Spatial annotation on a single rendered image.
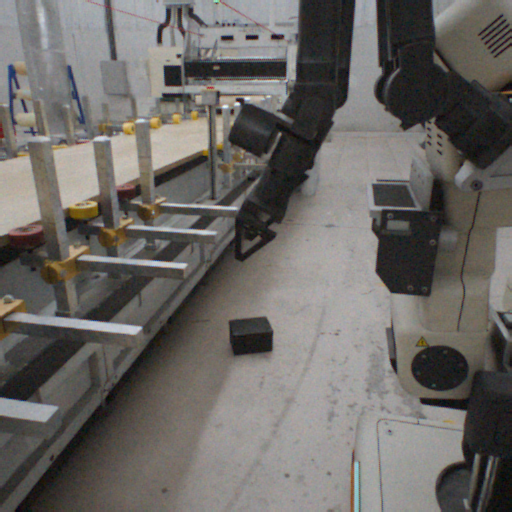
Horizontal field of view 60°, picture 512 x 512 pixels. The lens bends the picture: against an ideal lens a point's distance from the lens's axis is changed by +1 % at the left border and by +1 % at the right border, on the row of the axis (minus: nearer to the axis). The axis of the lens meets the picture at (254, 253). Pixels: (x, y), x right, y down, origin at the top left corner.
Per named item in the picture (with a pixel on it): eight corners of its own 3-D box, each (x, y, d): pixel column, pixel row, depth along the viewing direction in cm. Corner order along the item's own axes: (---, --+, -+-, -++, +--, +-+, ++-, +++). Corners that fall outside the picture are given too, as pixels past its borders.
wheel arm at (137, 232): (218, 243, 130) (218, 229, 129) (215, 247, 127) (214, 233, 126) (84, 233, 139) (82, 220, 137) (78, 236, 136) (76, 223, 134)
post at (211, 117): (219, 197, 227) (217, 104, 211) (217, 200, 222) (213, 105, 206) (211, 197, 228) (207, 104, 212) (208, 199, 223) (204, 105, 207)
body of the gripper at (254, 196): (240, 208, 68) (262, 165, 65) (251, 192, 77) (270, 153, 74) (278, 227, 68) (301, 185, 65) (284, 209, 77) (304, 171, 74)
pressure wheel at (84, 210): (68, 241, 135) (62, 205, 131) (85, 233, 142) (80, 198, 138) (90, 244, 133) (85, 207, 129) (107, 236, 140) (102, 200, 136)
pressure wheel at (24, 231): (11, 277, 110) (1, 233, 106) (22, 265, 118) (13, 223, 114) (45, 275, 112) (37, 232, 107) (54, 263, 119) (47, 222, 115)
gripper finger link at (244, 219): (216, 256, 69) (241, 204, 65) (225, 240, 76) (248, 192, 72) (255, 275, 69) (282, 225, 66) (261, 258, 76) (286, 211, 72)
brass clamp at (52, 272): (94, 264, 116) (91, 246, 114) (62, 286, 104) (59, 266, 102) (73, 262, 117) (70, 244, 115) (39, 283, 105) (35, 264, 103)
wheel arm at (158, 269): (189, 278, 108) (188, 261, 106) (184, 283, 105) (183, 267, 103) (30, 263, 116) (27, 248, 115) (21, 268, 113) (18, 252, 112)
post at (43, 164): (81, 326, 115) (50, 135, 98) (73, 333, 112) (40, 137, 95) (69, 325, 116) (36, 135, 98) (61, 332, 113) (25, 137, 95)
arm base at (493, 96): (541, 115, 54) (511, 110, 65) (491, 73, 54) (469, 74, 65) (482, 172, 58) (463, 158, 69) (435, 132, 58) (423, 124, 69)
